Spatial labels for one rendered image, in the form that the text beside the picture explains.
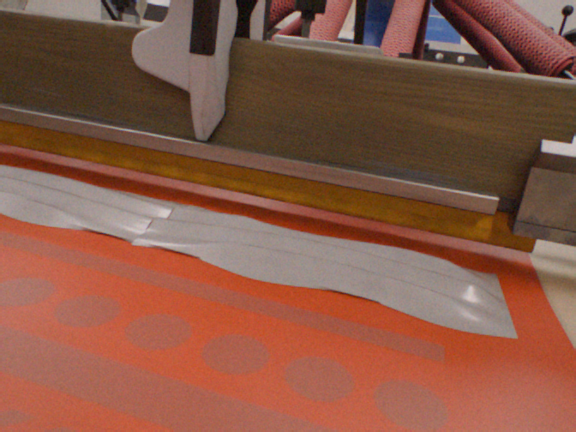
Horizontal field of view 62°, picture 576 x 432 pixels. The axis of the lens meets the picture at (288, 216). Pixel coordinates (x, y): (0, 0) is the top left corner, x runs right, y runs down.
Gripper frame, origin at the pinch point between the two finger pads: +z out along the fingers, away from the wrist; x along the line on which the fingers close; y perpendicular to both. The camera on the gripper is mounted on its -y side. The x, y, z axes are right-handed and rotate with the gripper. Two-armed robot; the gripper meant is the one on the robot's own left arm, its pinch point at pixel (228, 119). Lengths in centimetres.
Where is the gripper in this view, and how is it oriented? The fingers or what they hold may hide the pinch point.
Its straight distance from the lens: 32.6
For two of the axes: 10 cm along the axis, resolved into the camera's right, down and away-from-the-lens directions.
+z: -1.2, 9.4, 3.1
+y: -9.5, -2.0, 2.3
